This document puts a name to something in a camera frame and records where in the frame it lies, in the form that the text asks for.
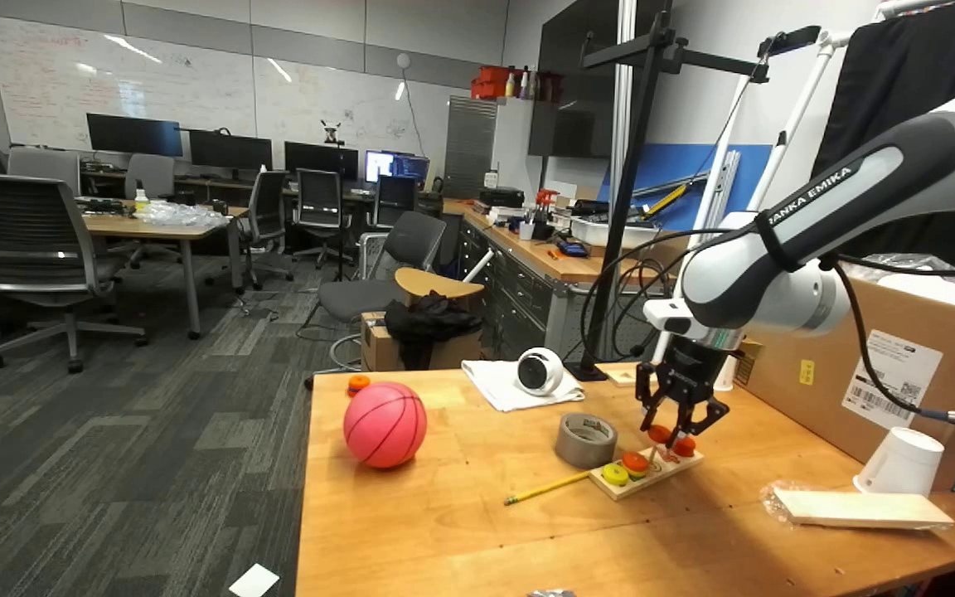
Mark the white plastic packing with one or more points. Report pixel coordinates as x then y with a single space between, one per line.
942 289

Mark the black computer monitor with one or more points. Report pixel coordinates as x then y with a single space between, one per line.
320 159
229 150
134 135

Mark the monitor with blue screen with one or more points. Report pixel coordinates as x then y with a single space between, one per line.
396 166

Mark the yellow pencil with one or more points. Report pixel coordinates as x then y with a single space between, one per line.
544 489

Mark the white paper sheet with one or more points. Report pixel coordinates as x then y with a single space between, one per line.
252 582

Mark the orange round block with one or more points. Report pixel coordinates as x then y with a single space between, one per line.
637 462

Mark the white paper pad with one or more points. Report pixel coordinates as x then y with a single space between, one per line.
490 382

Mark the light wooden peg strip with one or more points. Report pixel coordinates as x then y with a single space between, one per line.
618 371

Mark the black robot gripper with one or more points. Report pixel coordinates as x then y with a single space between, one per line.
689 374

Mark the pink basketball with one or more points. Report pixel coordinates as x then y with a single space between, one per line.
387 425

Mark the light grey office chair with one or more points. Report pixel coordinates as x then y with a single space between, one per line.
152 172

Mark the black wall screen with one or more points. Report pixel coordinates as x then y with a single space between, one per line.
572 77

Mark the blue wall panel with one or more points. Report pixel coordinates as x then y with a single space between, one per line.
748 178

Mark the wooden desk grey legs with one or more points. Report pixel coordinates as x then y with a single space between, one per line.
158 225

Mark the white paper cup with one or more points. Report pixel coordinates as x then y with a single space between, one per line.
727 378
902 466

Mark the long wooden workbench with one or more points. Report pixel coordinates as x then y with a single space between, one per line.
544 260

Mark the black cloth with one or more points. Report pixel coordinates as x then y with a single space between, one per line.
886 66

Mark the yellow-green round block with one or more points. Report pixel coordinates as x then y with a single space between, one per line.
616 476

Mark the white tripod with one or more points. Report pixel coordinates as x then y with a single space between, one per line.
721 166

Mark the grey mesh office chair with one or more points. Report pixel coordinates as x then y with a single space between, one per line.
24 233

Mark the red bag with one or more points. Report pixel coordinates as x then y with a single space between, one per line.
490 84

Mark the black backpack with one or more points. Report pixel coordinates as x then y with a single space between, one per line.
429 327

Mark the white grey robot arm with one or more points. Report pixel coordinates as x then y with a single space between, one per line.
765 266

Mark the small orange round object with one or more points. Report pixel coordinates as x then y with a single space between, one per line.
358 387

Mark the black office chair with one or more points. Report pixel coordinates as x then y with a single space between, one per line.
320 199
268 211

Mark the grey padded office chair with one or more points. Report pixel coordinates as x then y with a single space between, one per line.
417 236

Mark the white numbered peg board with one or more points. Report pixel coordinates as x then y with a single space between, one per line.
661 467

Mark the white round webcam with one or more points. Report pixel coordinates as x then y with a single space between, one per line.
541 371

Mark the black camera stand pole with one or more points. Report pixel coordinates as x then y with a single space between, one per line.
618 220

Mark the grey metal cabinet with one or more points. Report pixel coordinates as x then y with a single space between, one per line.
470 150

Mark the white plastic-wrapped foam board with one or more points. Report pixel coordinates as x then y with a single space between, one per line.
859 508

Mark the grey tape roll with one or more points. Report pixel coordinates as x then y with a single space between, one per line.
584 452

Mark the wooden stool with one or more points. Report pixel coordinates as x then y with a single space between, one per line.
433 282

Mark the white plastic bin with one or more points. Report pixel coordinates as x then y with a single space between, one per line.
616 233

